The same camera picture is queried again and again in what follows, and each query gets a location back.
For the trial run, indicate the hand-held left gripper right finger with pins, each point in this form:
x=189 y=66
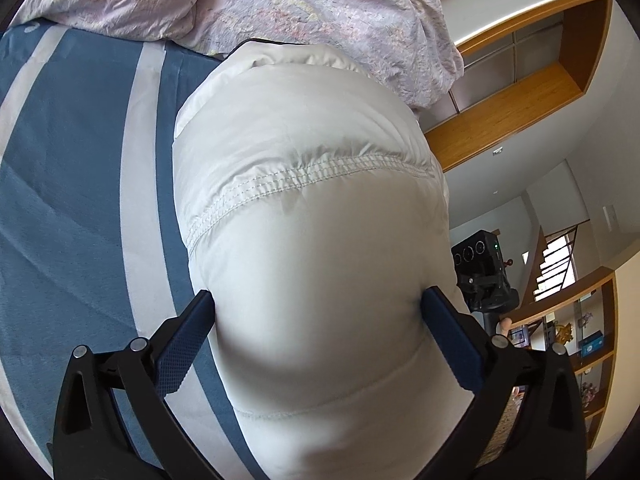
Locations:
x=452 y=345

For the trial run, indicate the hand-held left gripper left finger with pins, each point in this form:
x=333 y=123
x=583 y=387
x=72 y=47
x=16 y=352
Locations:
x=182 y=350

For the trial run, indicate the white puffer jacket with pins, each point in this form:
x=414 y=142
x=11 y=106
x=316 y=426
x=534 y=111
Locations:
x=310 y=260

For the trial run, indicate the person's right hand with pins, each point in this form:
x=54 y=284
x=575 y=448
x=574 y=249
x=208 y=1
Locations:
x=504 y=327

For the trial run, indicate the golden ornament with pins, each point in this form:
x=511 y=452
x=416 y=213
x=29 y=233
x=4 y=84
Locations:
x=562 y=334

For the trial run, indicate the blue box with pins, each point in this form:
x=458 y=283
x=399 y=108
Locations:
x=592 y=344

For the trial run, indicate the wooden bookshelf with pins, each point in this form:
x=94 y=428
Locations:
x=595 y=360

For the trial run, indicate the blue white striped bed sheet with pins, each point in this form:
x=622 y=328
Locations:
x=75 y=185

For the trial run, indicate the pink floral duvet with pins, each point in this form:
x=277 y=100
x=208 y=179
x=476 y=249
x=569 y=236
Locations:
x=300 y=10

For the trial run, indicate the white wall switch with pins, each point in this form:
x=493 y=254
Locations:
x=610 y=216

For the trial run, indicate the wooden window frame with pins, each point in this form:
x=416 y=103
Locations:
x=525 y=100

